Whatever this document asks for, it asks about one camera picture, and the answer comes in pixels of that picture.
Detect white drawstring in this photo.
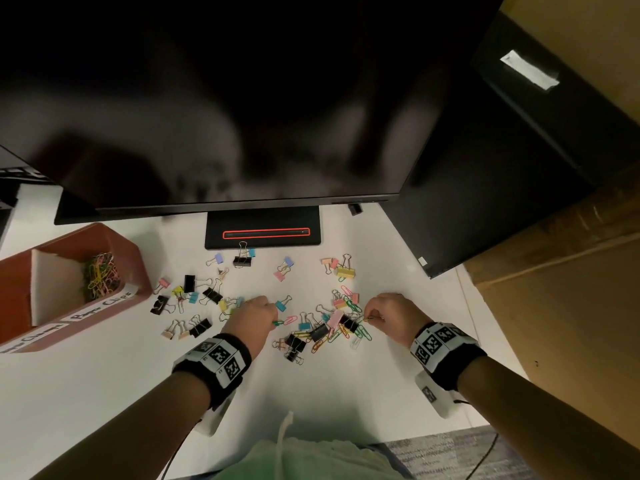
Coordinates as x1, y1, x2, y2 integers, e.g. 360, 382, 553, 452
272, 411, 296, 480

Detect brown organizer tray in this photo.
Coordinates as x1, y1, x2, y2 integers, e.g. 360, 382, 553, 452
0, 223, 152, 354

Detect black computer case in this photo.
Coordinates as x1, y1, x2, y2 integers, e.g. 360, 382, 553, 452
381, 60, 598, 279

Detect black red-lined monitor base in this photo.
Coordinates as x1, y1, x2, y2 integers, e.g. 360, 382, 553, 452
204, 206, 321, 250

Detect white handwritten label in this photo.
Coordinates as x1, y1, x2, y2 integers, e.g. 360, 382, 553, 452
0, 322, 68, 354
70, 291, 137, 323

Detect light green garment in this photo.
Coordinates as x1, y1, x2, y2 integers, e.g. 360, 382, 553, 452
212, 437, 408, 480

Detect black keyboard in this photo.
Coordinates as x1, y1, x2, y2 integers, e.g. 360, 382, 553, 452
0, 166, 53, 186

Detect black cable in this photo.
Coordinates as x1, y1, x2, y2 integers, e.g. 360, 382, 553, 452
452, 400, 501, 480
160, 420, 203, 480

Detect white tape strip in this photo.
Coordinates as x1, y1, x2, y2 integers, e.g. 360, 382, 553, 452
500, 50, 560, 90

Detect pile of coloured paper clips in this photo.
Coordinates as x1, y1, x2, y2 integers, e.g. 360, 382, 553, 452
272, 285, 373, 353

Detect person's left forearm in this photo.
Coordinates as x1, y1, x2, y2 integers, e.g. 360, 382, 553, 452
30, 370, 213, 480

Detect large black monitor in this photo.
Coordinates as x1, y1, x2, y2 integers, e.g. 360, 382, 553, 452
0, 0, 507, 226

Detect heap of coloured paper clips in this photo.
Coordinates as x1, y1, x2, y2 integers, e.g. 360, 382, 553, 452
81, 253, 122, 301

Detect scattered coloured binder clips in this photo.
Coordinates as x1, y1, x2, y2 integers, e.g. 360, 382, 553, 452
150, 241, 373, 366

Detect person's left hand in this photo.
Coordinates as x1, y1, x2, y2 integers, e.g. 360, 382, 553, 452
220, 296, 279, 360

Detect brown cardboard box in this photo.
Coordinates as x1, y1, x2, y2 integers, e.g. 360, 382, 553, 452
462, 162, 640, 450

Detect person's right forearm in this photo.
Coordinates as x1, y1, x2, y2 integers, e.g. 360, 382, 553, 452
457, 356, 640, 480

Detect black marker wristband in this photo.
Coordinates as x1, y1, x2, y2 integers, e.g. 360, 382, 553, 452
172, 334, 252, 410
410, 322, 488, 393

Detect black panel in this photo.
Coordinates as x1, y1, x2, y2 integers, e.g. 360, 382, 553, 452
472, 11, 640, 188

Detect person's right hand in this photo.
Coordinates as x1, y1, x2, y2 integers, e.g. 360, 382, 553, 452
363, 293, 433, 348

